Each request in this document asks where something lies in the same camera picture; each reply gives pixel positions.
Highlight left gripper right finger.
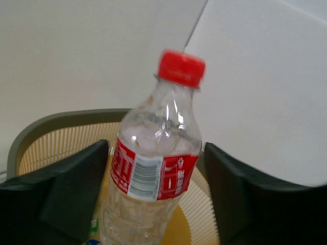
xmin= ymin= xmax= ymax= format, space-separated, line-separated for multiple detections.
xmin=204 ymin=143 xmax=326 ymax=244

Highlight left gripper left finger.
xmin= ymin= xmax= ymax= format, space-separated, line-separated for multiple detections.
xmin=1 ymin=140 xmax=109 ymax=244

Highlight green plastic bottle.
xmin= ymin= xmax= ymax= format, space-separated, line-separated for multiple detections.
xmin=90 ymin=218 xmax=99 ymax=237

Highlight blue label plastic bottle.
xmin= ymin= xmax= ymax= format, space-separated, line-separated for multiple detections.
xmin=85 ymin=239 xmax=101 ymax=245

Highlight red cap cola bottle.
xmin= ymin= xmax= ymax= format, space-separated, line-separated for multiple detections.
xmin=99 ymin=50 xmax=206 ymax=244

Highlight orange mesh waste bin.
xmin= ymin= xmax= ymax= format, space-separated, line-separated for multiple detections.
xmin=7 ymin=109 xmax=220 ymax=244

